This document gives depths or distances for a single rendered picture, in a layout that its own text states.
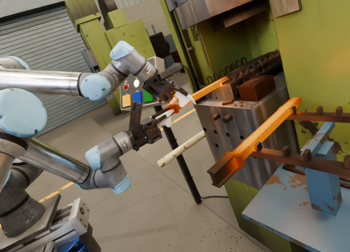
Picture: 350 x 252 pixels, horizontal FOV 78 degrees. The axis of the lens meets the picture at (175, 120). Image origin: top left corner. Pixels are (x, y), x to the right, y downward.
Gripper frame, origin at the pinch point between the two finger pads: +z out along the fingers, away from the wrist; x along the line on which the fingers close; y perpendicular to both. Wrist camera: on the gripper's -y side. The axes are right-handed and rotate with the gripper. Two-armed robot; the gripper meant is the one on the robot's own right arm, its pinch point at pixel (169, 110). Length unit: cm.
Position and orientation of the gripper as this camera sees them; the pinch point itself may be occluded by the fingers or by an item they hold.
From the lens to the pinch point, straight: 86.8
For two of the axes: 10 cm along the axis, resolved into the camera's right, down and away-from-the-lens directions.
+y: 3.6, 8.8, 3.3
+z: 7.8, -4.7, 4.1
